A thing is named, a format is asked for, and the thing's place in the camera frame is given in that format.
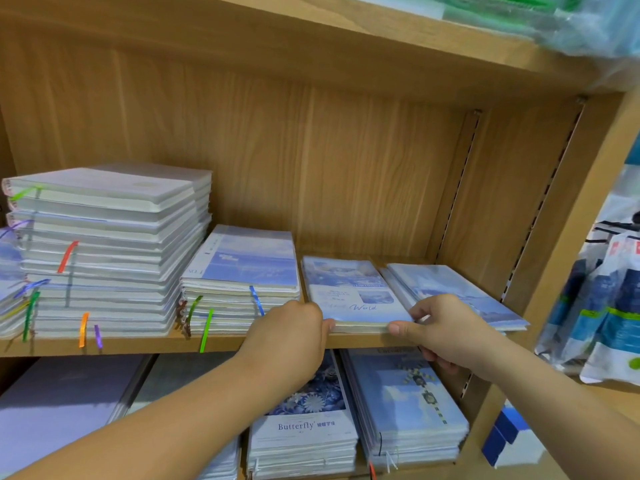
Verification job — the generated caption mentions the pastel grid pattern notebook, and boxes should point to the pastel grid pattern notebook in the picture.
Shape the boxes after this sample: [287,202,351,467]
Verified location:
[128,351,243,480]

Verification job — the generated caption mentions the person's right forearm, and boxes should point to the person's right forearm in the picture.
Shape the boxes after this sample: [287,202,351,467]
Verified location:
[475,349,640,480]

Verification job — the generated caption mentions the blue butterfly cover notebook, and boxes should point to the blue butterfly cover notebook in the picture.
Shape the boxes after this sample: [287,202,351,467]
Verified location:
[245,349,360,480]

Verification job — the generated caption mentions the stack of sage cover notebooks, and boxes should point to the stack of sage cover notebooks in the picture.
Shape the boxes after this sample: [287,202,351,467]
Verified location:
[2,161,214,342]

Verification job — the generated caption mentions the stack of green edged packets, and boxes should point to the stack of green edged packets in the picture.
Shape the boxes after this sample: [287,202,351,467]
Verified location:
[340,0,586,38]

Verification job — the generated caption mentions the person's left forearm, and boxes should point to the person's left forearm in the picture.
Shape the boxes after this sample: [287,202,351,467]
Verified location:
[10,369,281,480]

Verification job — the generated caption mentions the pile of small notebooks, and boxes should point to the pile of small notebooks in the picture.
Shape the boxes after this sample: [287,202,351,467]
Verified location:
[380,261,530,334]

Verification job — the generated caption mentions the blue white small box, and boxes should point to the blue white small box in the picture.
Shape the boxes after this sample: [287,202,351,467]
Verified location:
[481,399,547,469]

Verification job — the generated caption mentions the wooden shelf unit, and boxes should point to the wooden shelf unit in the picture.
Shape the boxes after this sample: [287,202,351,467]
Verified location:
[0,0,640,480]

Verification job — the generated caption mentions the blue white banded notebook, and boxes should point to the blue white banded notebook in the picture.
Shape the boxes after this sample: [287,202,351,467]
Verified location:
[182,225,301,292]

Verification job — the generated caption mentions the person's left hand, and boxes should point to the person's left hand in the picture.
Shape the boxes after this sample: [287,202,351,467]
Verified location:
[233,299,337,398]

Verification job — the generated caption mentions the person's right hand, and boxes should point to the person's right hand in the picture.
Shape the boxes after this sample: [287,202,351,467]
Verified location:
[387,293,513,383]

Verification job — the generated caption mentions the snowy tree notebook stack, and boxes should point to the snowy tree notebook stack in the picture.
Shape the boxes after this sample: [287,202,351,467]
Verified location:
[302,255,414,332]

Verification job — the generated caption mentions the large plain lilac notebook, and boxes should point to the large plain lilac notebook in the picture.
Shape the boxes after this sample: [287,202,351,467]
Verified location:
[0,355,153,480]

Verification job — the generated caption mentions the lilac cover notebook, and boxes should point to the lilac cover notebook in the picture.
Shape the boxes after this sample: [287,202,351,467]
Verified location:
[0,219,39,342]

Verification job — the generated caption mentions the stack of sky photo notebooks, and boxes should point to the stack of sky photo notebooks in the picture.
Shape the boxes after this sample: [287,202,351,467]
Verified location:
[177,225,302,336]

